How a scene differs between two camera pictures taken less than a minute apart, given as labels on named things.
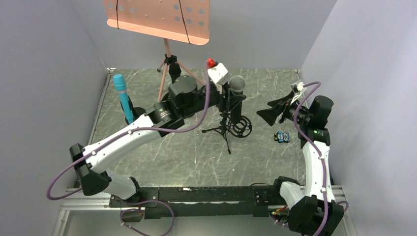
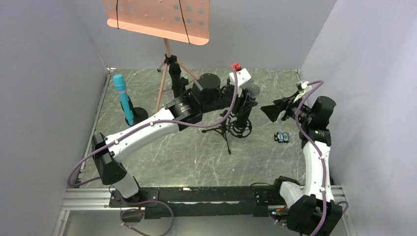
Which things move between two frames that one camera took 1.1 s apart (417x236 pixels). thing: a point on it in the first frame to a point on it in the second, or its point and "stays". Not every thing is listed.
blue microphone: (119, 82) stays
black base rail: (169, 202) stays
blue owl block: (282, 137) stays
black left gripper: (223, 99) to (243, 99)
